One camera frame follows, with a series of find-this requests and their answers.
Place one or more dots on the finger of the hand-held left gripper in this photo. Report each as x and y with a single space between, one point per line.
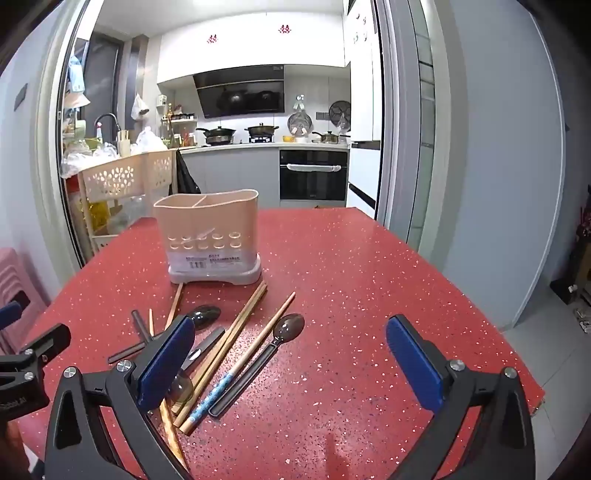
9 314
46 341

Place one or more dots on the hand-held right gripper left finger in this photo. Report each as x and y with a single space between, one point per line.
166 364

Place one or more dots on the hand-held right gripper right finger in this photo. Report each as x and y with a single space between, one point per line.
415 364

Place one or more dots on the thin wooden chopstick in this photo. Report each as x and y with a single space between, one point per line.
150 323

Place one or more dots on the blue patterned wooden chopstick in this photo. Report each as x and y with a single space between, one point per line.
217 392

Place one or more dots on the beige utensil holder caddy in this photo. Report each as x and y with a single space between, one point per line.
207 230

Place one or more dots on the person's left forearm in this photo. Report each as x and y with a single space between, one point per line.
11 447

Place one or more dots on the pink plastic stool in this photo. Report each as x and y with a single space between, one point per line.
16 286

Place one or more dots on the yellow oil bottle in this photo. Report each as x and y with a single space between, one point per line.
98 214

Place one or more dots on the cream perforated basket trolley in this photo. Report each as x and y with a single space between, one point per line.
115 177

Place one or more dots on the black hanging cloth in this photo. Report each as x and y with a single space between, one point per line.
184 177

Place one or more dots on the grey lower cabinet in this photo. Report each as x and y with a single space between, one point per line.
231 177

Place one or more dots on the black built-in oven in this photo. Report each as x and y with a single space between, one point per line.
314 182

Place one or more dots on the white towel on oven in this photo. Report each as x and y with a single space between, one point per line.
316 168

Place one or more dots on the black kitchen faucet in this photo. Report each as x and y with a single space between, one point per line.
111 117

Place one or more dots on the black wok with lid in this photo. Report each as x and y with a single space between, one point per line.
219 134

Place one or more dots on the small steel pot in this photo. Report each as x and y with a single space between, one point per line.
328 137

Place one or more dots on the hanging white plastic bag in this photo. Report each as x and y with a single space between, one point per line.
139 107

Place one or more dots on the sliding glass door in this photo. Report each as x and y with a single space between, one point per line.
411 115

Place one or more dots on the dark cooking pot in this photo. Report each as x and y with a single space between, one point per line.
262 130

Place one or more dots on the white refrigerator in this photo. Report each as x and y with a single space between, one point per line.
364 115

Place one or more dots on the round metal steamer rack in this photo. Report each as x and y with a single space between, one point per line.
299 123

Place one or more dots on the black range hood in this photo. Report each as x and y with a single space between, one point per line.
240 94

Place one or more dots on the white upper cabinets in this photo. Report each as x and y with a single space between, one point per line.
249 37

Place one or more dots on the dark clutter by wall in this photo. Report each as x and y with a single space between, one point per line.
581 258

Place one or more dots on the dark wall switch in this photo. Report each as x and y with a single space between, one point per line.
21 97

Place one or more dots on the round black wall rack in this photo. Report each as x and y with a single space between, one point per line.
340 113

